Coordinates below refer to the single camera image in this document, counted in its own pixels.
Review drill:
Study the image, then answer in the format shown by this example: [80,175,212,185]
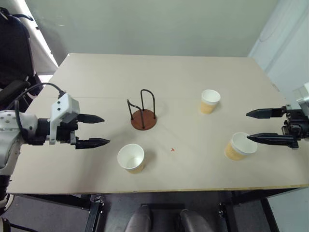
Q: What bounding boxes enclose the black office chair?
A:
[0,7,44,107]

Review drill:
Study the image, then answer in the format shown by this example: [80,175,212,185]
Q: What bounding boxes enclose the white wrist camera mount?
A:
[293,82,309,111]
[49,93,80,145]

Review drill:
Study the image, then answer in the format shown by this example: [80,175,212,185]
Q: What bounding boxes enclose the wooden cup holder stand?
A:
[126,89,157,131]

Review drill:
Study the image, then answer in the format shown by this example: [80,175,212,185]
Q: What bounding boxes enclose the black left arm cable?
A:
[4,82,66,132]

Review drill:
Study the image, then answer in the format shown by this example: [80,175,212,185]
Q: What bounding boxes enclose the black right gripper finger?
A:
[246,132,295,147]
[245,107,287,119]

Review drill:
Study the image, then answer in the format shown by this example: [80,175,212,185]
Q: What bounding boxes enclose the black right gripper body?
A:
[281,104,309,148]

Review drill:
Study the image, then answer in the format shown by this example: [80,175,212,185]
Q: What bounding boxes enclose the yellow paper cup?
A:
[199,89,221,115]
[224,132,258,161]
[117,143,145,174]

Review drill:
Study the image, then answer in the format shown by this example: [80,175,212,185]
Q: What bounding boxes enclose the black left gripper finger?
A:
[75,138,111,150]
[76,114,105,124]

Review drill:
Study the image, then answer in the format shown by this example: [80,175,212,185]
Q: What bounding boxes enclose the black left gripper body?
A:
[55,115,80,146]

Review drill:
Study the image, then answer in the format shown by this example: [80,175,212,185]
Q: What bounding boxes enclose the black table frame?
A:
[9,186,305,232]

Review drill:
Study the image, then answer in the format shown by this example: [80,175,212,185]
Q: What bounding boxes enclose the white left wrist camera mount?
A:
[49,93,80,145]

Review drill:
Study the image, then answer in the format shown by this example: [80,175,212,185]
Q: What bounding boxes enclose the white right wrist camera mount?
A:
[293,82,309,111]

